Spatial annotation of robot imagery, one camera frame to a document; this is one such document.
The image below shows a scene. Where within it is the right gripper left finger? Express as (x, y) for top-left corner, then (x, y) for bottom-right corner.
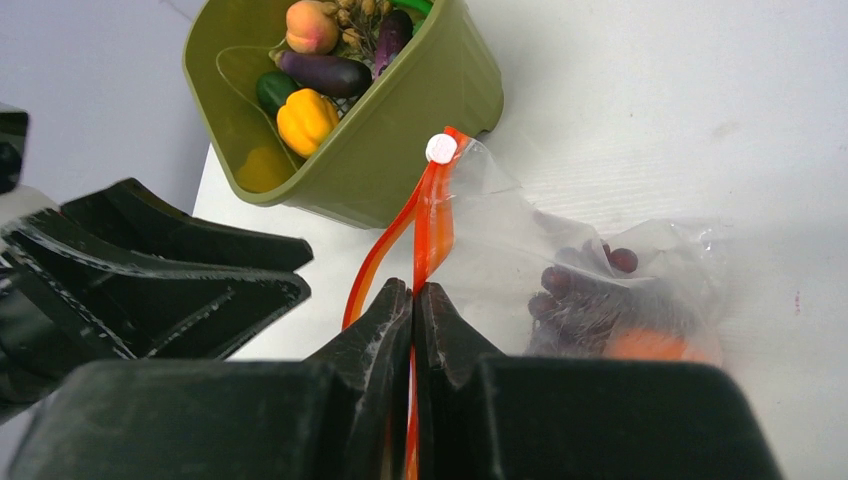
(6, 278), (413, 479)

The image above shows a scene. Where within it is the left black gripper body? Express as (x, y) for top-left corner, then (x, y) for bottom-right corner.
(1, 252), (133, 422)

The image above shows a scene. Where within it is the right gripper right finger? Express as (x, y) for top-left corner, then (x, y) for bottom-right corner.
(414, 283), (782, 479)

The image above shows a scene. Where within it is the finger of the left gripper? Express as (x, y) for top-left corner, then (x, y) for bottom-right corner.
(1, 210), (311, 360)
(60, 178), (314, 272)

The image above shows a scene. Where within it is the dark red grape bunch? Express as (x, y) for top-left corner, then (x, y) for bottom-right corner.
(527, 265), (641, 358)

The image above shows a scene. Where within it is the clear zip bag orange zipper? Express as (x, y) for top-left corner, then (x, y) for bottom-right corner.
(344, 128), (726, 479)

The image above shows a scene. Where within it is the orange toy fruit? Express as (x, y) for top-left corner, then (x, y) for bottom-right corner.
(603, 328), (711, 363)

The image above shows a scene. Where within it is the purple toy eggplant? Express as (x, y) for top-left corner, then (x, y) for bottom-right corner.
(269, 50), (373, 99)

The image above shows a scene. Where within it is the peach toy fruit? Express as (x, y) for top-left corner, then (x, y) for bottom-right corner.
(285, 0), (339, 55)

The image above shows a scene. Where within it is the olive green plastic bin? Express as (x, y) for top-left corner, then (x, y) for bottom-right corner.
(183, 1), (504, 228)

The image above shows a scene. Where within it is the dark green toy cucumber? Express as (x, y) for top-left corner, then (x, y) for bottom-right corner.
(255, 71), (300, 119)

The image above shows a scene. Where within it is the yellow toy pepper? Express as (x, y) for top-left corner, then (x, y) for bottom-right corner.
(276, 88), (340, 158)

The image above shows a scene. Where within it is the small purple eggplant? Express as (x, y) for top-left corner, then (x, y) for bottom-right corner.
(373, 9), (413, 80)

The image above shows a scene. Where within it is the long green bean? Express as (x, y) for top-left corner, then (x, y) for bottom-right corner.
(391, 0), (433, 17)

